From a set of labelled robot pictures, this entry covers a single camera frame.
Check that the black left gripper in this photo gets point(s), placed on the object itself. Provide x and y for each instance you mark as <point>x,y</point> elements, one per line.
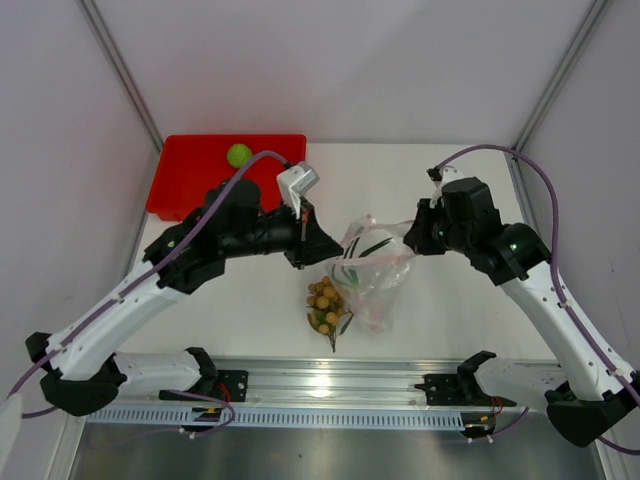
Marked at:
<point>309,243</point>

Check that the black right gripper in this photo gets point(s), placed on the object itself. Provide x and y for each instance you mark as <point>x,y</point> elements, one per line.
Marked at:
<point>417,237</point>

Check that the clear pink-dotted zip bag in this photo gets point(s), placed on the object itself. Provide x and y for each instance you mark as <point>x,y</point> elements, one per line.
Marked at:
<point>382,274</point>

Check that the yellow longan bunch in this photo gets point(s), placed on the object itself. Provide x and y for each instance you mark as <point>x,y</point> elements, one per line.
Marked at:
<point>327,312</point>

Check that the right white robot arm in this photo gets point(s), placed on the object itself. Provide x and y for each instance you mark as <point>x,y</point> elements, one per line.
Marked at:
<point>597,388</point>

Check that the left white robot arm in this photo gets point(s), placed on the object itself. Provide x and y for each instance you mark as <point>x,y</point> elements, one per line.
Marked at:
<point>84,367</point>

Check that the green ball fruit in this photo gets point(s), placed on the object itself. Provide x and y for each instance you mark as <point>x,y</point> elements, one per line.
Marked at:
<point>239,155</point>

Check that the red plastic tray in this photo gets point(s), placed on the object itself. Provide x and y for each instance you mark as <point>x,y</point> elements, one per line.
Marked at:
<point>192,165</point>

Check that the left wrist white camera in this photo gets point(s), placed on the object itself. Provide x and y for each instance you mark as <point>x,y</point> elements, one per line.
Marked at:
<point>294,183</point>

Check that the wrist white camera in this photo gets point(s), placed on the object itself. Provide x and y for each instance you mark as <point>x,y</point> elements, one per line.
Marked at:
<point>441,176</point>
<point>294,183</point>

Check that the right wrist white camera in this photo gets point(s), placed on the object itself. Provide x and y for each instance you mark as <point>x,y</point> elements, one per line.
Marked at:
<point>441,176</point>

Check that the aluminium table rail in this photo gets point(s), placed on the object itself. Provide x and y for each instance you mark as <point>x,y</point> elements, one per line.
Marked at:
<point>334,383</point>

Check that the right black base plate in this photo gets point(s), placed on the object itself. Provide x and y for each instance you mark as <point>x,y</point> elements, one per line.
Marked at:
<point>447,389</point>

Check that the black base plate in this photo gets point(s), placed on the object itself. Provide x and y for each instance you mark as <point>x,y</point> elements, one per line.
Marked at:
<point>447,389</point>
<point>227,385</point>

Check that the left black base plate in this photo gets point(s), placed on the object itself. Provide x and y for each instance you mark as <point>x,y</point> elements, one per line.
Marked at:
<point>227,385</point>

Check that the white slotted cable duct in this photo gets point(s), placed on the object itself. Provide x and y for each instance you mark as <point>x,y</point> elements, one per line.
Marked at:
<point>185,416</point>

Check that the right aluminium frame post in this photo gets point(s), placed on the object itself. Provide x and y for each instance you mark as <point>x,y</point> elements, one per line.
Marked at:
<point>577,45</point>

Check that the aluminium frame post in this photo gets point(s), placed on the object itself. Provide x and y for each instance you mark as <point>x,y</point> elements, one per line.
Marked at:
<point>116,60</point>
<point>577,45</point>

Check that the left aluminium frame post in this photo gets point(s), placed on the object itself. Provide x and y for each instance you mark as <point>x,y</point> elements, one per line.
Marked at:
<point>116,60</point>

